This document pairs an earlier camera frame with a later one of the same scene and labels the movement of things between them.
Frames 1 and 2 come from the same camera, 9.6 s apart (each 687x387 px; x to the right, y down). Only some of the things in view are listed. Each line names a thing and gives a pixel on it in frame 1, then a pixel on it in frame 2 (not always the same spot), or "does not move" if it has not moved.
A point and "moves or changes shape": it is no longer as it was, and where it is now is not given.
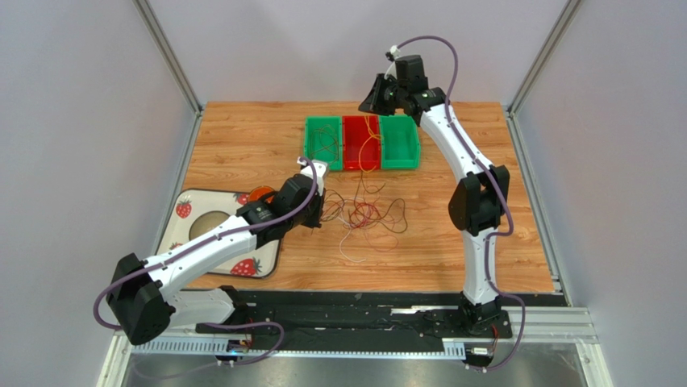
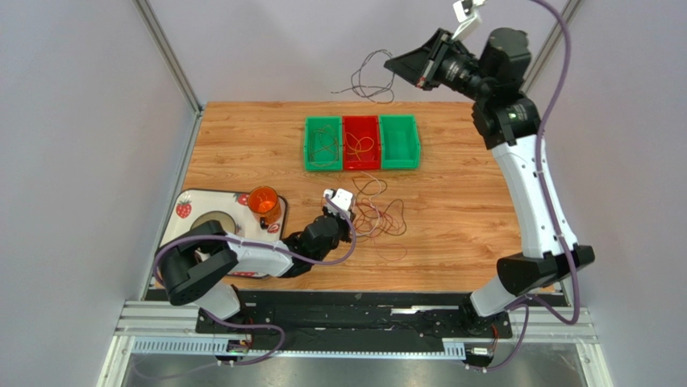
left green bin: (322, 140) does not move
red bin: (361, 143) does not move
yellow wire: (367, 119) moves or changes shape
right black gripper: (379, 95) to (435, 64)
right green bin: (400, 142) does not move
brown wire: (325, 139) does not move
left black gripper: (318, 202) to (343, 221)
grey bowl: (206, 220) does not move
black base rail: (370, 320) does not move
